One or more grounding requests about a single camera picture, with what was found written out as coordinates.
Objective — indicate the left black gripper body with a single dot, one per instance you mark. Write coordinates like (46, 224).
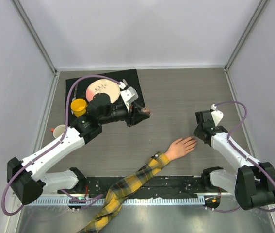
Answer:
(130, 116)

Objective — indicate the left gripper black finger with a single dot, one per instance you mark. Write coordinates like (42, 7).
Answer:
(138, 108)
(139, 117)

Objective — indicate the glitter nail polish bottle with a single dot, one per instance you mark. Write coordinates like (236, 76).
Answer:
(146, 110)

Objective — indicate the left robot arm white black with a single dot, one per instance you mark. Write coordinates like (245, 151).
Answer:
(28, 178)

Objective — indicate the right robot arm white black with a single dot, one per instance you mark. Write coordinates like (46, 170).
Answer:
(254, 184)

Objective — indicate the pink ceramic plate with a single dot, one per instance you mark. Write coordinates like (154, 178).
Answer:
(103, 86)

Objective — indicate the yellow cup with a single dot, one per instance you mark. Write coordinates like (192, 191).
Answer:
(78, 107)

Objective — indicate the silver knife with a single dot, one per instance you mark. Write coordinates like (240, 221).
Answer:
(74, 92)

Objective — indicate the black cloth placemat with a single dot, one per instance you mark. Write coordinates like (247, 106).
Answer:
(131, 76)

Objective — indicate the white cup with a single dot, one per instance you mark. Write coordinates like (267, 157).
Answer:
(58, 131)

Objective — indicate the yellow plaid sleeve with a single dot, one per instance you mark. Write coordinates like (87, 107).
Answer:
(122, 190)

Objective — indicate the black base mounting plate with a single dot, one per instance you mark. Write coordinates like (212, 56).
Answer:
(167, 187)

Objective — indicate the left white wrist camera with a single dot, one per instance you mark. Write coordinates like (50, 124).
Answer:
(128, 94)

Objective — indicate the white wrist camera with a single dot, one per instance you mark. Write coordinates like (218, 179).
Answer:
(128, 94)
(216, 114)

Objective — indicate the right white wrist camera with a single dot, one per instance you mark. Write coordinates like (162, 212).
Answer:
(216, 114)

